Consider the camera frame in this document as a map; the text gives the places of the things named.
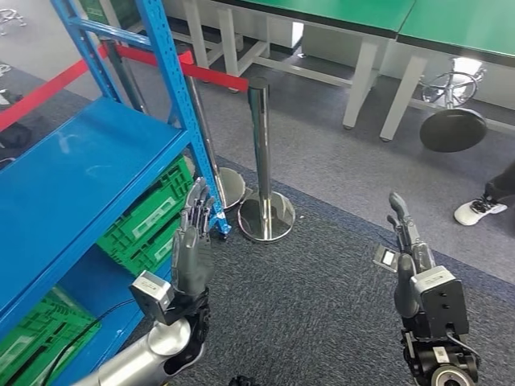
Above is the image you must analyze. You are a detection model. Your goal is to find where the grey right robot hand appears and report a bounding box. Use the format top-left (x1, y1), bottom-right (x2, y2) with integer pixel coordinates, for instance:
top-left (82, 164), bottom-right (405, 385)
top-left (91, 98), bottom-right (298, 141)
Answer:
top-left (387, 191), bottom-right (437, 321)

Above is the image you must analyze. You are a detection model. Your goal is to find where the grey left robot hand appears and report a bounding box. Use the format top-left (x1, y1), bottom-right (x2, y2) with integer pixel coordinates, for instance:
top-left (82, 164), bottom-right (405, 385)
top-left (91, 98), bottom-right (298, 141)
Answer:
top-left (171, 177), bottom-right (217, 298)

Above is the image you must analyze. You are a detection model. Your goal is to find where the blue metal shelf rack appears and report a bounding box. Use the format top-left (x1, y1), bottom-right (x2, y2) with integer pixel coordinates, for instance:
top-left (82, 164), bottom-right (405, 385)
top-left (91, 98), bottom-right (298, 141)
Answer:
top-left (0, 0), bottom-right (232, 386)

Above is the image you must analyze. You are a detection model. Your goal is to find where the metal floor socket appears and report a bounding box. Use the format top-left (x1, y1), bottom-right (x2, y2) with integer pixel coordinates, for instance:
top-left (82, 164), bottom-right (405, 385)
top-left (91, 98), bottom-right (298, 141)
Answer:
top-left (372, 244), bottom-right (401, 273)

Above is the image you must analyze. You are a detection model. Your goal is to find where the chrome barrier stanchion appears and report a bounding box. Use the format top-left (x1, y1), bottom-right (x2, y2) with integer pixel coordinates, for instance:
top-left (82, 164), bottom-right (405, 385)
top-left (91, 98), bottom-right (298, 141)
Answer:
top-left (103, 41), bottom-right (150, 116)
top-left (237, 76), bottom-right (296, 244)
top-left (177, 45), bottom-right (247, 212)

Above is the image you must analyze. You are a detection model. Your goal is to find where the person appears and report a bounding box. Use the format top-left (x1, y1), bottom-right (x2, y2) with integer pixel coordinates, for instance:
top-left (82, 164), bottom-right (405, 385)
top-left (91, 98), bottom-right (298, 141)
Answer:
top-left (454, 159), bottom-right (515, 228)

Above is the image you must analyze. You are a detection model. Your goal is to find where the black round stool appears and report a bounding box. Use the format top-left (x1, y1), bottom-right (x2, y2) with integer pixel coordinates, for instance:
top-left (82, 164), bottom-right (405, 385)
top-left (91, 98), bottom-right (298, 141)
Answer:
top-left (419, 56), bottom-right (489, 154)

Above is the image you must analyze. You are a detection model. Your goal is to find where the red barrier belt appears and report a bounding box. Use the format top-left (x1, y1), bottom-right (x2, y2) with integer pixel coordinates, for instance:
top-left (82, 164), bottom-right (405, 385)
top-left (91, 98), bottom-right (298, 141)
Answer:
top-left (114, 45), bottom-right (250, 92)

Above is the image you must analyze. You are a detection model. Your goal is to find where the green top white leg desk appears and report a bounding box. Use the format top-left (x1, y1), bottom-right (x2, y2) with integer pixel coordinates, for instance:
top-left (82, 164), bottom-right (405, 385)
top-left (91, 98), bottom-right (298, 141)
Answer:
top-left (379, 0), bottom-right (515, 143)
top-left (181, 0), bottom-right (416, 130)

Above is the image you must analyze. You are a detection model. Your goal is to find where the chrome stool base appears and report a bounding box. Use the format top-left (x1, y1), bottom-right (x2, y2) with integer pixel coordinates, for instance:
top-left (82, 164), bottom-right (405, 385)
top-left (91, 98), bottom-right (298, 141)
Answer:
top-left (0, 7), bottom-right (28, 35)

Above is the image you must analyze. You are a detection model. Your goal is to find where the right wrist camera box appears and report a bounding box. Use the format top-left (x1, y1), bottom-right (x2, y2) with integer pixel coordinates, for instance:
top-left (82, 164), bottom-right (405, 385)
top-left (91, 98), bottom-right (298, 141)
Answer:
top-left (411, 266), bottom-right (470, 339)

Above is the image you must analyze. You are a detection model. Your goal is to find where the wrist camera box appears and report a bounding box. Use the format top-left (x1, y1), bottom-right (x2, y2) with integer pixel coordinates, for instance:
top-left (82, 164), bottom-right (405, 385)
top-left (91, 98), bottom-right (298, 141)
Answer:
top-left (411, 266), bottom-right (470, 339)
top-left (129, 270), bottom-right (175, 326)

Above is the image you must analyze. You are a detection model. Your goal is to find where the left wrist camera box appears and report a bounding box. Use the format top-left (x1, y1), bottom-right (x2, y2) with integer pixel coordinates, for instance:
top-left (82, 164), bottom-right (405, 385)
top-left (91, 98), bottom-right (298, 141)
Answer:
top-left (129, 270), bottom-right (175, 326)

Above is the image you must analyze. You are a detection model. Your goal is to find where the black cable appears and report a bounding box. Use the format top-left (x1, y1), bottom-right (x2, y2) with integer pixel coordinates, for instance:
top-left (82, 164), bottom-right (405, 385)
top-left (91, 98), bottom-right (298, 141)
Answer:
top-left (40, 299), bottom-right (135, 386)

